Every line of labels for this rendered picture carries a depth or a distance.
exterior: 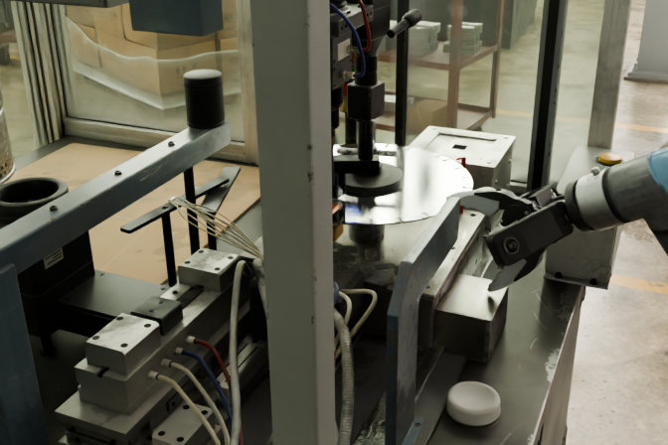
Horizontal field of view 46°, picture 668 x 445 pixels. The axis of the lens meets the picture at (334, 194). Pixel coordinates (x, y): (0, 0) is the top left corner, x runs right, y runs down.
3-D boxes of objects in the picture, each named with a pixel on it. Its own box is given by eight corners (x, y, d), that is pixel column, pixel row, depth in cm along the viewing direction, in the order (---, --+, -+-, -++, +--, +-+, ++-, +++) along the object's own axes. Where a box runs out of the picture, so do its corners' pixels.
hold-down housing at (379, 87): (361, 111, 117) (361, -30, 109) (390, 116, 114) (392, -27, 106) (341, 122, 113) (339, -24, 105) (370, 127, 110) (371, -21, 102)
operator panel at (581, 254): (568, 215, 160) (576, 144, 154) (624, 223, 156) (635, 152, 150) (542, 278, 137) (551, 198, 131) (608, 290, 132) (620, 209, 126)
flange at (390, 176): (325, 169, 130) (325, 154, 129) (392, 163, 132) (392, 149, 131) (339, 195, 120) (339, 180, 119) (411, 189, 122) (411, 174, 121)
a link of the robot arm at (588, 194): (618, 231, 99) (591, 172, 99) (586, 240, 103) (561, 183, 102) (640, 213, 105) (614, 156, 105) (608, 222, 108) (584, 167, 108)
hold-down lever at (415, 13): (382, 25, 115) (383, 5, 114) (422, 28, 113) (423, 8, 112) (362, 36, 108) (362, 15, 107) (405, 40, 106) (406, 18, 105)
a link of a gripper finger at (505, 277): (519, 290, 120) (546, 245, 115) (500, 305, 116) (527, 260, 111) (502, 277, 121) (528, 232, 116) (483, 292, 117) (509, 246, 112)
